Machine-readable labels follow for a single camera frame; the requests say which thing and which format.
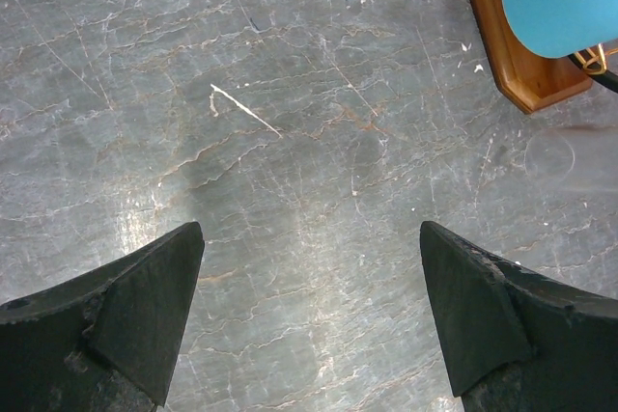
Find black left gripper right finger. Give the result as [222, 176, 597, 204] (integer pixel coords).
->
[419, 221, 617, 411]

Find gold wire wine glass rack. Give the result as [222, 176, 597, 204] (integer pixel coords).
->
[470, 0, 617, 114]

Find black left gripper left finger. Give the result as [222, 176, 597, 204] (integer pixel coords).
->
[1, 222, 205, 411]

